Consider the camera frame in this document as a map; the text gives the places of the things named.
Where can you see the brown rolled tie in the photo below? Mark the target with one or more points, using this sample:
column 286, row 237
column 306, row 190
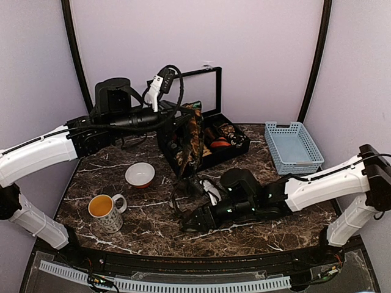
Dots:
column 209, row 136

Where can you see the patterned mug with orange liquid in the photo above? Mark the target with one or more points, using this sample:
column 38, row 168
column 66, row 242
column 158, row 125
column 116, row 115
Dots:
column 107, row 211

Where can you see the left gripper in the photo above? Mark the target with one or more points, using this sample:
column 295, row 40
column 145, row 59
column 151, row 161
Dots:
column 168, row 124

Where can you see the blue plastic basket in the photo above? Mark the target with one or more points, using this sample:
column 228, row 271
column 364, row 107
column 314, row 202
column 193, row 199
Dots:
column 292, row 148

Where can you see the black front rail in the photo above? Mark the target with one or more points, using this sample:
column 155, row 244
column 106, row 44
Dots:
column 295, row 262

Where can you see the black tie storage box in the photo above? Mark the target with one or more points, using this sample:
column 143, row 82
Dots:
column 170, row 137

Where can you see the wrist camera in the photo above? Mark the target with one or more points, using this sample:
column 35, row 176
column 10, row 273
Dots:
column 205, row 187
column 160, row 86

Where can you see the white perforated cable duct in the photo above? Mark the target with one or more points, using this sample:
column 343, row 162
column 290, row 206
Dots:
column 162, row 284

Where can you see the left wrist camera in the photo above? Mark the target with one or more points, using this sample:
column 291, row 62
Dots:
column 160, row 86

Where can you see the white and orange bowl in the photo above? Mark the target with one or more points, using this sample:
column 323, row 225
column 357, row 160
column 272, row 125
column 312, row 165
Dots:
column 140, row 175

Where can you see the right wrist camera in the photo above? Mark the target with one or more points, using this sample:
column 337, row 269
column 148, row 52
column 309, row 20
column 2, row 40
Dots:
column 205, row 187

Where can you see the tan patterned rolled tie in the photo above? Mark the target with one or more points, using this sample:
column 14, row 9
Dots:
column 227, row 130

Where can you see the black white rolled tie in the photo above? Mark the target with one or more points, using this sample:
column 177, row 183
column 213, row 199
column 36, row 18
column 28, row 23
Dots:
column 236, row 139

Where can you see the camouflage patterned necktie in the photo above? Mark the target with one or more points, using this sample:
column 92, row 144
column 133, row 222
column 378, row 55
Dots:
column 192, row 152

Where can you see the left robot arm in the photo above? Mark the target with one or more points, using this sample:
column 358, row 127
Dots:
column 119, row 111

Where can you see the orange black rolled tie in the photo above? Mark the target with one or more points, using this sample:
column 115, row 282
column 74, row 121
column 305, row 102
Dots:
column 220, row 142

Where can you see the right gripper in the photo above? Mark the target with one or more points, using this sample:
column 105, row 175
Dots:
column 201, row 215

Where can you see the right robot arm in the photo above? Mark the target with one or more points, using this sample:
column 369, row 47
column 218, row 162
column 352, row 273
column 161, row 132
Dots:
column 366, row 175

